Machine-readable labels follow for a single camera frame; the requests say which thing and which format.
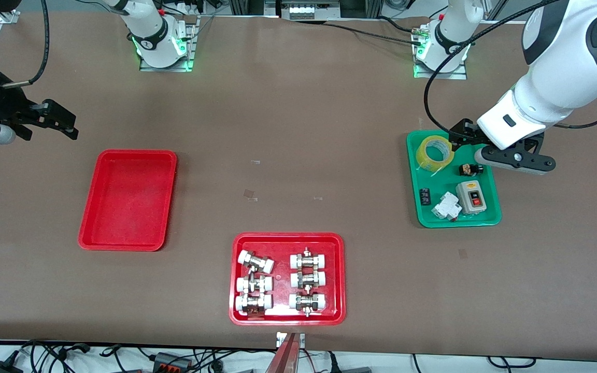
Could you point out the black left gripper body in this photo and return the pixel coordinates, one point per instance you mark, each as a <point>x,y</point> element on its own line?
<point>465,132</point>

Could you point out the yellow clear tape roll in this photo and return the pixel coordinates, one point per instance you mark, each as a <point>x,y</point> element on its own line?
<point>423,158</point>

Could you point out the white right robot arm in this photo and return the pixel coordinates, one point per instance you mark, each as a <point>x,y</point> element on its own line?
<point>153,36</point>

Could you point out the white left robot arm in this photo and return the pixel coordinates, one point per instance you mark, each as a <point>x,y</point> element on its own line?
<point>552,88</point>

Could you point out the green plastic tray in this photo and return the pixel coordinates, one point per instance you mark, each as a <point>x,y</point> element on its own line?
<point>436,181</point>

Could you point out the empty red plastic tray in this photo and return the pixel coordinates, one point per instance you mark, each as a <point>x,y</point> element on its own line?
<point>127,202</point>

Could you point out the clear tape scrap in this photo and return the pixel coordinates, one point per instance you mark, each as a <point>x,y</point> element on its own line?
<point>250,195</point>

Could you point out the red tray holding fittings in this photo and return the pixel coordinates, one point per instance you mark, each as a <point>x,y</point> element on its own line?
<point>282,280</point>

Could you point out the small black terminal block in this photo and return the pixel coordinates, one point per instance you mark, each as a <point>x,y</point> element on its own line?
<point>425,197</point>

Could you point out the white circuit breaker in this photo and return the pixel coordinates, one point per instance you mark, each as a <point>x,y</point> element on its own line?
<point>446,206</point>

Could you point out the white metal pipe fitting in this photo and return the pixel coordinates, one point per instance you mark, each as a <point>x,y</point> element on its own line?
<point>254,284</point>
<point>256,261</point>
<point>307,302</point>
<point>308,260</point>
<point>253,303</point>
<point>308,280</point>

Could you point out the white power strip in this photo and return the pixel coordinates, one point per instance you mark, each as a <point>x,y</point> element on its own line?
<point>309,10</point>

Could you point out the black power adapter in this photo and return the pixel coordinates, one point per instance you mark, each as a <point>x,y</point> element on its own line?
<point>3,368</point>

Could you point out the black orange connector box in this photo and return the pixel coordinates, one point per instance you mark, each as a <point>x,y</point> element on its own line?
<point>173,361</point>

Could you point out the grey push button switch box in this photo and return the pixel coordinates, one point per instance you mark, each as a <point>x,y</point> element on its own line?
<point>472,197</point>

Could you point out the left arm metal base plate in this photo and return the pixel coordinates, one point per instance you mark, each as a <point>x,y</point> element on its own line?
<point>456,74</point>

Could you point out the aluminium corner bracket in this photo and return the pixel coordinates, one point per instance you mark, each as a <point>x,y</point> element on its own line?
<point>9,23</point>

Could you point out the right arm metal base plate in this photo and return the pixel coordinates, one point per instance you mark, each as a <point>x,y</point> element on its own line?
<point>190,46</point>

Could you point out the aluminium frame profile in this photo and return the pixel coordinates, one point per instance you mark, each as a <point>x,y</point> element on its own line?
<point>252,6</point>

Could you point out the red aluminium camera mount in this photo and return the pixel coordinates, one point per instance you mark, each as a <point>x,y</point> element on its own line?
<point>288,352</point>

